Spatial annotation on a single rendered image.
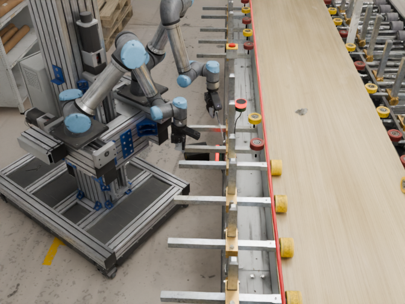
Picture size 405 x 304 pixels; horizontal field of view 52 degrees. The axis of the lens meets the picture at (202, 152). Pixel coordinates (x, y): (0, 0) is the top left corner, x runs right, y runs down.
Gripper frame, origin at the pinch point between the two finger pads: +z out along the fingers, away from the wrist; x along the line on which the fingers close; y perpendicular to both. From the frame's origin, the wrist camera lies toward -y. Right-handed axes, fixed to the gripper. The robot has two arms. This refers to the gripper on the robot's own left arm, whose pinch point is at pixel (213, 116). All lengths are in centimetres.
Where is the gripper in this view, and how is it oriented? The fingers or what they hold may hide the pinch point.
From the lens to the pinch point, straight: 257.0
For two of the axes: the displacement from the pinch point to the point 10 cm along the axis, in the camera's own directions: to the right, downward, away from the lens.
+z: 0.1, 7.7, 6.4
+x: -9.6, 1.9, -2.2
